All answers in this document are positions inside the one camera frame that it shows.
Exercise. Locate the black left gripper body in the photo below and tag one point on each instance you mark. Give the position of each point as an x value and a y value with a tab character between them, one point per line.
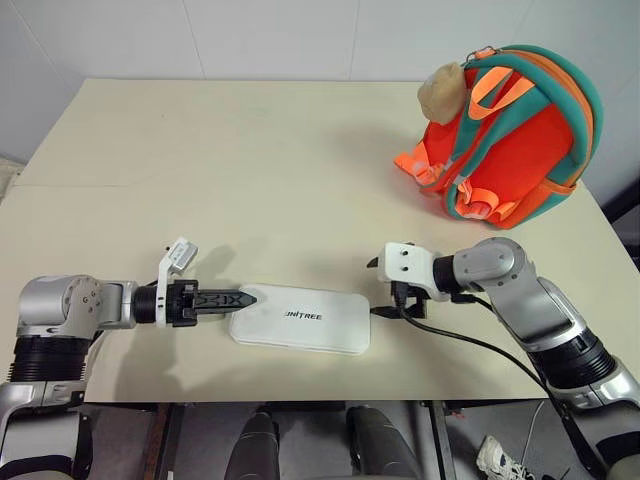
181	302

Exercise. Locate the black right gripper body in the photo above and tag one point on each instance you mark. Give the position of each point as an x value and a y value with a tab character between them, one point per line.
411	300

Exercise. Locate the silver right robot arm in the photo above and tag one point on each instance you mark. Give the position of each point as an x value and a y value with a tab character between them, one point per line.
545	310

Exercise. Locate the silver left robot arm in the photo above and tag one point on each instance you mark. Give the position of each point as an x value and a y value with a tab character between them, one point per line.
60	305

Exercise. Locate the white flat box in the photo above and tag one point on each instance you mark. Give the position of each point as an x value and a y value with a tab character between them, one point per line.
300	320

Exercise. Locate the beige plush backpack ear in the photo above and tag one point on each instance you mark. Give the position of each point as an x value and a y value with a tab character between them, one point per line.
442	92

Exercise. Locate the orange and teal backpack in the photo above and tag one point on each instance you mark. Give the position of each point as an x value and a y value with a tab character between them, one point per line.
520	150

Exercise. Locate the dark rounded shape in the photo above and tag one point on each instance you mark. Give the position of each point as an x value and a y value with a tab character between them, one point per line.
377	445
257	445

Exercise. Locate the white sneaker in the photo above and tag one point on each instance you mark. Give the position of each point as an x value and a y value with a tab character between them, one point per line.
500	460

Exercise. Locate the dark furniture piece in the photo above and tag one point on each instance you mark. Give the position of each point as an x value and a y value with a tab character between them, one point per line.
625	225

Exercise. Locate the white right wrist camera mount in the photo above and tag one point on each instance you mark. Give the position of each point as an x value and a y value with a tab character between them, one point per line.
407	265

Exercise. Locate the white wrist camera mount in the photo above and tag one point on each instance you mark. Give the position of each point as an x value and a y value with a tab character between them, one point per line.
179	254
407	265

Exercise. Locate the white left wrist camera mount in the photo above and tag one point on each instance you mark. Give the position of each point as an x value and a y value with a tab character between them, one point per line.
179	254

